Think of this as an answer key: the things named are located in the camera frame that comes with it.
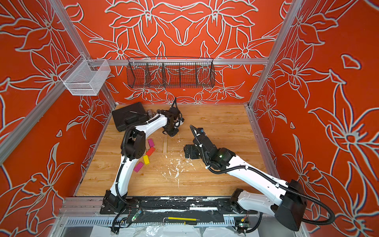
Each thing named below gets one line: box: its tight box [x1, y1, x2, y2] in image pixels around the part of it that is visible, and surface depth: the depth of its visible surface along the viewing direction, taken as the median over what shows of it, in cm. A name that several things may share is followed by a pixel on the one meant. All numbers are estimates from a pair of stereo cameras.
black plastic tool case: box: [112, 101, 150, 132], surface depth 108 cm
